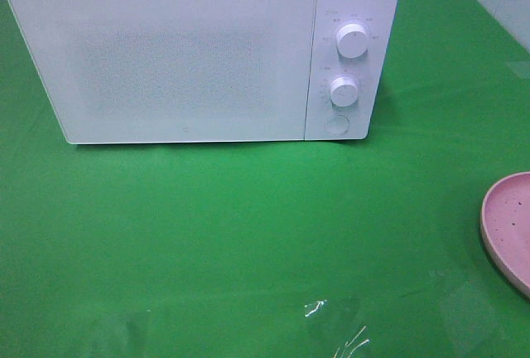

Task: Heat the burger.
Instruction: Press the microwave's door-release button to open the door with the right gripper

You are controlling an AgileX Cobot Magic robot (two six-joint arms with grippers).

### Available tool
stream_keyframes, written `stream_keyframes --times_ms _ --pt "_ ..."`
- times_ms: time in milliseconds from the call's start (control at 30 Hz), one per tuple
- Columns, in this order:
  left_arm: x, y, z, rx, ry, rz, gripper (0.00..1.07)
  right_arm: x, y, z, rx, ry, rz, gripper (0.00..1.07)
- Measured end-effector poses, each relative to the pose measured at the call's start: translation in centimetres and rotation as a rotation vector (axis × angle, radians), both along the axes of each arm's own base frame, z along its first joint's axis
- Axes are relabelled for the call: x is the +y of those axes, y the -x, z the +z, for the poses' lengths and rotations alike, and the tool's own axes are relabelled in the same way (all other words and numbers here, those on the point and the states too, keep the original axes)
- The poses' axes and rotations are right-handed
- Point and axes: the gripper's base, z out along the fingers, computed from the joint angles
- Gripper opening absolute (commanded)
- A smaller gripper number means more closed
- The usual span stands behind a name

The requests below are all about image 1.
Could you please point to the round white door-release button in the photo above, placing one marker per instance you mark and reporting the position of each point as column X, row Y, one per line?
column 337, row 125

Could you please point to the white microwave door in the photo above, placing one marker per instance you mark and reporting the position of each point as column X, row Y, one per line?
column 164, row 71

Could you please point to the pink speckled plate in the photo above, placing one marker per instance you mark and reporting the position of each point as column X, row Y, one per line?
column 504, row 227

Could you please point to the lower white microwave knob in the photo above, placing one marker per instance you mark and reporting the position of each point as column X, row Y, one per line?
column 344, row 92

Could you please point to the white microwave knob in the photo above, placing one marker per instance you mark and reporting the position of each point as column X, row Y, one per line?
column 344, row 92
column 352, row 39

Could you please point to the green table cloth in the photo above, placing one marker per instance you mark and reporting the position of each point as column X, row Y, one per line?
column 368, row 248

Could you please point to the upper white microwave knob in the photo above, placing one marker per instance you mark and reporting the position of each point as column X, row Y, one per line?
column 352, row 39

